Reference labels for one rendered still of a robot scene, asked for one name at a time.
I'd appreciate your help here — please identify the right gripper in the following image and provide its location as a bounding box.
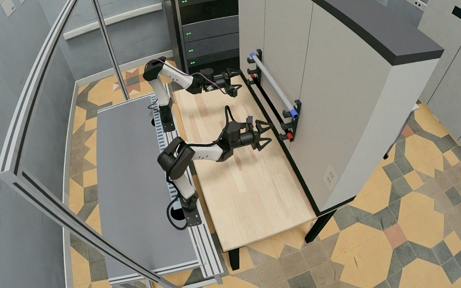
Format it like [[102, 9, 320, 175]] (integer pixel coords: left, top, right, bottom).
[[240, 118, 274, 151]]

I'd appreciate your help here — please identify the grey metal bar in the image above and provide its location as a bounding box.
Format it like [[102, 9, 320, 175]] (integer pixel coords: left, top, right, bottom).
[[250, 52, 299, 118]]

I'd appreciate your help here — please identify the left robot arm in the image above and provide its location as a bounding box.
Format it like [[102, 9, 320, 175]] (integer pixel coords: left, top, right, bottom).
[[143, 56, 216, 132]]

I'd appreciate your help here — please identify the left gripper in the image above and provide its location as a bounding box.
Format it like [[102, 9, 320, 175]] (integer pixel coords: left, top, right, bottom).
[[214, 68, 242, 97]]

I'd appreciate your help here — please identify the black bar with red end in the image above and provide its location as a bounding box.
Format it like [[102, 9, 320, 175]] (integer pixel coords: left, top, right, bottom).
[[251, 74, 293, 141]]

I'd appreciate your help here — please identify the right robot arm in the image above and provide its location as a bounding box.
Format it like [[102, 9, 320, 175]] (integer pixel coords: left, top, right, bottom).
[[157, 121, 241, 227]]

